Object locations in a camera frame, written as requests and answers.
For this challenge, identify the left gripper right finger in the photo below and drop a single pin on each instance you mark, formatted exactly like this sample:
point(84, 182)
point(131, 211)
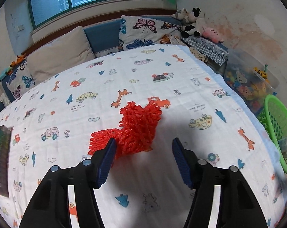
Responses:
point(222, 198)

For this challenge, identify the pink round plush toy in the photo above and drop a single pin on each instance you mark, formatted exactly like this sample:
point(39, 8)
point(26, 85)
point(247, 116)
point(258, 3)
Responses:
point(213, 35)

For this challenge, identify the dark colourful box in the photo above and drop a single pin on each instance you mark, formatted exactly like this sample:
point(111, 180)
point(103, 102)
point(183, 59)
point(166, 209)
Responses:
point(5, 139)

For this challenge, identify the white cartoon print tablecloth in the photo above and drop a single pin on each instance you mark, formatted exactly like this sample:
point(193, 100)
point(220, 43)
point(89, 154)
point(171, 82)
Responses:
point(143, 98)

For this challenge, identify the clear plastic toy bin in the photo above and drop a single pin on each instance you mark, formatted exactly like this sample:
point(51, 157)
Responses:
point(241, 77)

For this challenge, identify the butterfly print pillow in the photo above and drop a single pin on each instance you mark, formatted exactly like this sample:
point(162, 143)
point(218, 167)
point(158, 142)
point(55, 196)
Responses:
point(135, 32)

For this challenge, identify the beige crumpled clothing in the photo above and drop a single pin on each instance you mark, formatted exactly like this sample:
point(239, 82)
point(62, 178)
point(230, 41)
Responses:
point(200, 56)

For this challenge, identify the blue white patterned cloth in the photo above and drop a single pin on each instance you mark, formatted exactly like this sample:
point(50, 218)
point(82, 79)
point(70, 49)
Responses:
point(216, 52)

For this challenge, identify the red foam fruit net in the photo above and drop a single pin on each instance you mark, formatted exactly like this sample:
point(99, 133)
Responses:
point(135, 133)

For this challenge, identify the beige cushion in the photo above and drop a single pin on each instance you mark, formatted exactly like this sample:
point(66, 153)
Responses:
point(63, 53)

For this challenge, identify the black white cow plush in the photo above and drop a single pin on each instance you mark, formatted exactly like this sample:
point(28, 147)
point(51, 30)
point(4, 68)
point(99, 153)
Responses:
point(193, 22)

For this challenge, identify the yellow toy excavator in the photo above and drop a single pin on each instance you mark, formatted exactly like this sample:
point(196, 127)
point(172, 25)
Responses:
point(261, 73)

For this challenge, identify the green plastic trash basket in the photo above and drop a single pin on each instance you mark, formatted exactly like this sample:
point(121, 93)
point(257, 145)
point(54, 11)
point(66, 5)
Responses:
point(273, 117)

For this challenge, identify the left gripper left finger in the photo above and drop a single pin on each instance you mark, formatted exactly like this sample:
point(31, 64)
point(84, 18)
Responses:
point(49, 205)

